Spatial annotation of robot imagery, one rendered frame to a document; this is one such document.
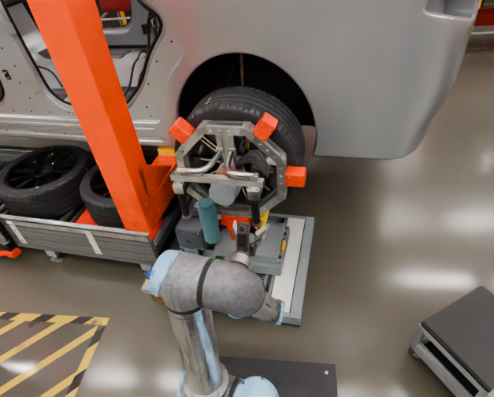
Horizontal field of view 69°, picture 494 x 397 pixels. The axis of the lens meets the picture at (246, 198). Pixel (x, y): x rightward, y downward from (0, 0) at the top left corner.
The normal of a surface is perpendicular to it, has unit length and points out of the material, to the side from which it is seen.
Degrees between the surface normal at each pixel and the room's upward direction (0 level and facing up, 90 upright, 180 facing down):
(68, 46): 90
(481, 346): 0
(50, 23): 90
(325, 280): 0
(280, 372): 0
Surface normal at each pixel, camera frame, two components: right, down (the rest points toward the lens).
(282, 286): -0.09, -0.76
